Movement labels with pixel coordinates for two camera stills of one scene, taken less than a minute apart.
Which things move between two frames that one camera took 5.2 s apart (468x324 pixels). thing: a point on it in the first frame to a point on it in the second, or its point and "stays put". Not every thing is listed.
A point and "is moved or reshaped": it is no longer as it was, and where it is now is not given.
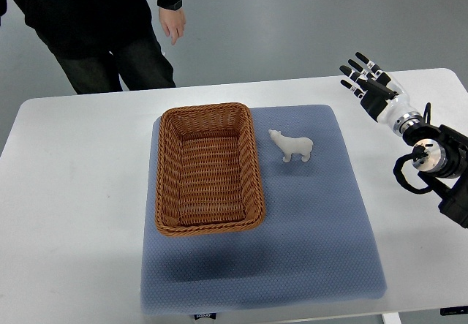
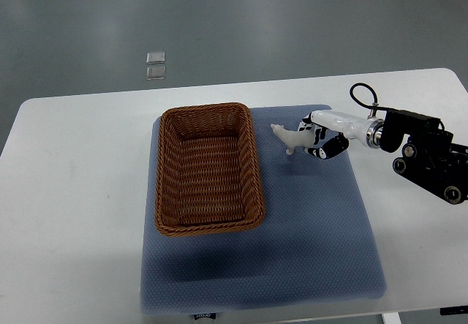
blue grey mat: x=313 y=248 stays put
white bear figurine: x=291 y=145 is moved or reshaped
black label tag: x=211 y=315 stays put
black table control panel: x=455 y=310 stays put
